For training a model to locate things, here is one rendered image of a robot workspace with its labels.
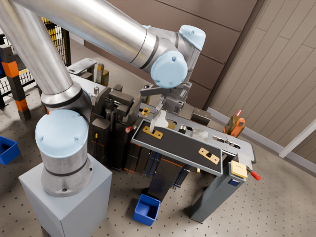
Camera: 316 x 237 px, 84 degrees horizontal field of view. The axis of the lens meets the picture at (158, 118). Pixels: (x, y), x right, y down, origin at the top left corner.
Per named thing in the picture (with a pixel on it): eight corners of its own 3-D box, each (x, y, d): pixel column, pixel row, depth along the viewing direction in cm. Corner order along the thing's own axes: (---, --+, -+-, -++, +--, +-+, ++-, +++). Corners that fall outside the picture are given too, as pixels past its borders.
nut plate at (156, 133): (163, 134, 75) (163, 132, 74) (160, 139, 72) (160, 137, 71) (145, 125, 76) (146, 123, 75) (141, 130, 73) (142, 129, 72)
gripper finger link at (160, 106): (155, 120, 59) (166, 97, 59) (151, 118, 60) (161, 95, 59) (157, 120, 64) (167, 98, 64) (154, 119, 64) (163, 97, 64)
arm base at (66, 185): (62, 208, 50) (59, 191, 44) (30, 176, 55) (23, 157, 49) (102, 173, 61) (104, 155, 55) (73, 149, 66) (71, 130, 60)
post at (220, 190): (203, 210, 102) (244, 167, 75) (202, 224, 96) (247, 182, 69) (191, 205, 102) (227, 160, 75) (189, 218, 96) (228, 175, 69)
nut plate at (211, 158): (219, 159, 72) (220, 157, 71) (216, 164, 69) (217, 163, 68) (201, 147, 74) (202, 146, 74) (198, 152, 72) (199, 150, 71)
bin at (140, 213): (156, 208, 96) (161, 201, 91) (151, 227, 88) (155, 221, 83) (138, 201, 97) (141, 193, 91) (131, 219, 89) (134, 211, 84)
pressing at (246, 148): (251, 141, 115) (252, 139, 114) (257, 168, 98) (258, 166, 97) (63, 70, 124) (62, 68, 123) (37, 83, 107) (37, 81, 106)
